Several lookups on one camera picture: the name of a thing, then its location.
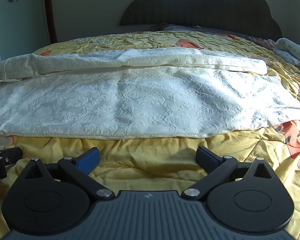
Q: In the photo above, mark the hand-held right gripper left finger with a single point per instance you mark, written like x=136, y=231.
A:
x=90, y=160

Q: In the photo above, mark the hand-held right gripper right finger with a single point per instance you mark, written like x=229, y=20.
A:
x=205, y=158

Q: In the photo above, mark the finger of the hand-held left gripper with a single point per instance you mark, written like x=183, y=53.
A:
x=11, y=154

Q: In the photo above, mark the cream embossed pants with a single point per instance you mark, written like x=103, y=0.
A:
x=140, y=97

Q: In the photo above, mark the yellow printed blanket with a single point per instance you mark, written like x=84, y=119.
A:
x=152, y=158

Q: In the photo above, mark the pinkish crumpled cloth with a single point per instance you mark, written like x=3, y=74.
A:
x=262, y=42

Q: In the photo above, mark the grey checked pillow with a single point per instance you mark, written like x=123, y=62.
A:
x=190, y=28

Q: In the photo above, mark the flower print glass door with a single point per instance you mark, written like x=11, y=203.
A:
x=17, y=17

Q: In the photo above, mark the folded white printed cloth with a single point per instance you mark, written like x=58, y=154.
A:
x=292, y=51

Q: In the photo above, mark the dark scalloped headboard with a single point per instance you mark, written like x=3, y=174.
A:
x=202, y=5

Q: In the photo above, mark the brown wooden door frame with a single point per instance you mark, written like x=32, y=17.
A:
x=51, y=12

